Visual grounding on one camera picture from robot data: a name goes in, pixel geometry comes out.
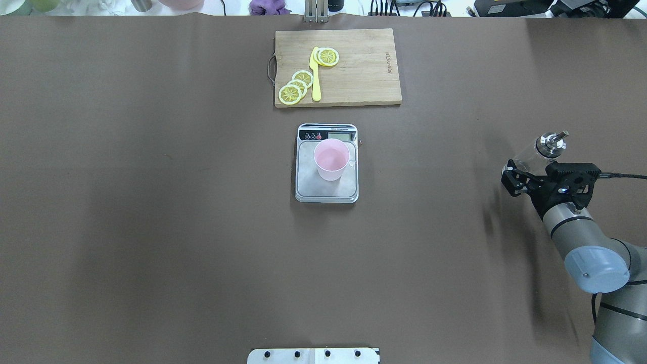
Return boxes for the lemon slice hidden pair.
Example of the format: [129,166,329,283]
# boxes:
[286,80,309,99]

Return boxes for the pink plastic cup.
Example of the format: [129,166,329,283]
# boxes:
[313,139,350,180]

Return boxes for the black thermos bottle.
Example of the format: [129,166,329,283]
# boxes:
[328,0,345,12]

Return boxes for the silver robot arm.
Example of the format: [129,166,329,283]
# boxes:
[501,160,646,363]

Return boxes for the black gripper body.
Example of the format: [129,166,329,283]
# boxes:
[528,176,573,219]

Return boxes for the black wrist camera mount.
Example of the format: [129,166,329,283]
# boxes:
[545,161,602,210]

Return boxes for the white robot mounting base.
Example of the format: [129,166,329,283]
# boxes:
[247,347,381,363]

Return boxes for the aluminium frame post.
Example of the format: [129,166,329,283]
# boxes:
[304,0,330,23]

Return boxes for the yellow plastic knife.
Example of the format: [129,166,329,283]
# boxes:
[309,52,321,102]

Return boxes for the glass sauce bottle metal cap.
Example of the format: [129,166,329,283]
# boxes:
[513,130,569,175]

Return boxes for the bamboo cutting board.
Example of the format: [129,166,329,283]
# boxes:
[273,28,402,108]

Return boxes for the purple cloth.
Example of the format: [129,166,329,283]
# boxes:
[249,0,292,16]

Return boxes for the lemon slice top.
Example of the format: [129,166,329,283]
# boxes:
[315,48,340,67]

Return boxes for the silver digital kitchen scale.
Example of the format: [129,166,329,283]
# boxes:
[294,123,359,204]

